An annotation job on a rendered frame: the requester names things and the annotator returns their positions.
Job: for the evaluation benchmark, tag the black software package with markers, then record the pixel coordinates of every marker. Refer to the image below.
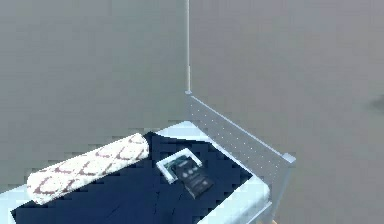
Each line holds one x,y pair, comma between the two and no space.
195,178

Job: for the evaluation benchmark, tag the pale blue bed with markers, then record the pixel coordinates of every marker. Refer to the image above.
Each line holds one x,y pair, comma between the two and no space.
253,146

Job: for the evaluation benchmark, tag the white framed book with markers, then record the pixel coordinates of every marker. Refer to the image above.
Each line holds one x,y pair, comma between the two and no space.
170,164

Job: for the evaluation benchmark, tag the dark blue bed cover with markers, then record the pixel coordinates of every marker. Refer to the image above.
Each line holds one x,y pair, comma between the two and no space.
133,196

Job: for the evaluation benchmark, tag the white patterned bolster pillow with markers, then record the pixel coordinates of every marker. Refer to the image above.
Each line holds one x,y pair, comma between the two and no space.
86,168

